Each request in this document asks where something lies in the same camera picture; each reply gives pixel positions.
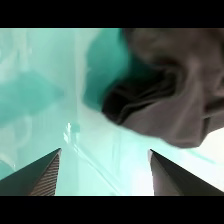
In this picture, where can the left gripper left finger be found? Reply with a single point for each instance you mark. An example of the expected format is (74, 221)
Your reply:
(38, 178)

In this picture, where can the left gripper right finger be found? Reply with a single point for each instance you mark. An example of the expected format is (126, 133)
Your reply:
(173, 180)

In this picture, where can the grey garment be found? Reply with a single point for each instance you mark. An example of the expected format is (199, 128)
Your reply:
(180, 100)

